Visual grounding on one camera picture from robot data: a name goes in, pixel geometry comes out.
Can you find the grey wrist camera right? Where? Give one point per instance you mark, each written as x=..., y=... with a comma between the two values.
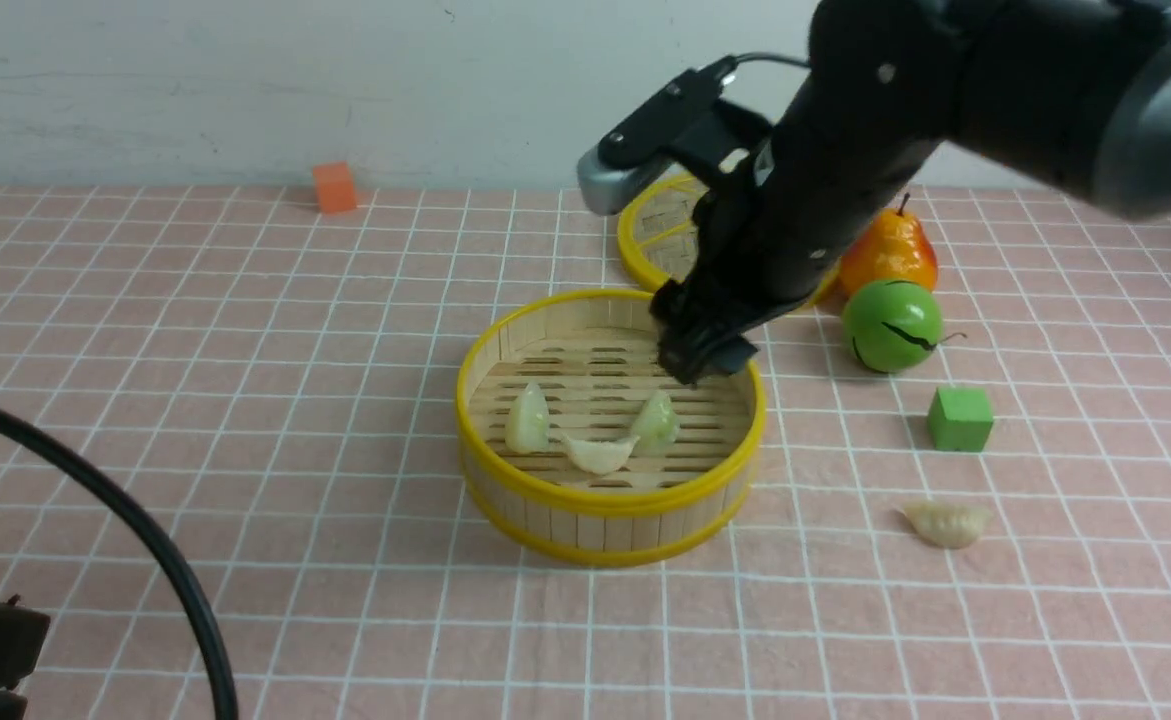
x=686, y=123

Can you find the green cube block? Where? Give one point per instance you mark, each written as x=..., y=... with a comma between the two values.
x=960, y=419

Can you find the yellow bamboo steamer tray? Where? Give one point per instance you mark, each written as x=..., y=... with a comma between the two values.
x=592, y=352

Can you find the green toy apple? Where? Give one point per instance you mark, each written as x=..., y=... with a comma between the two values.
x=892, y=326

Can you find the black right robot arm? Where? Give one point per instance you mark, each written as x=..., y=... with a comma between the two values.
x=1073, y=94

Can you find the orange yellow toy pear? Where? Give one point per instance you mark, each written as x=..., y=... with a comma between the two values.
x=892, y=248

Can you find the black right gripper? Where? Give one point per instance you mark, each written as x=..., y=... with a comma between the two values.
x=875, y=105

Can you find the pale green dumpling bottom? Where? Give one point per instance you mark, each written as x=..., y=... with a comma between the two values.
x=527, y=428

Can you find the pale green dumpling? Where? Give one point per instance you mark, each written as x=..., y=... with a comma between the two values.
x=527, y=428
x=656, y=427

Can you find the pink checkered tablecloth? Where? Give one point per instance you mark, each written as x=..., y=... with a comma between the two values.
x=276, y=388

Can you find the yellow woven steamer lid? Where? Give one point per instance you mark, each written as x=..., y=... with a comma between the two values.
x=657, y=239

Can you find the cream dumpling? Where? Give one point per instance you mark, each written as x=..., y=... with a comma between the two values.
x=599, y=457
x=951, y=526

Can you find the orange cube block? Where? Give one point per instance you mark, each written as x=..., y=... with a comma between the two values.
x=335, y=188

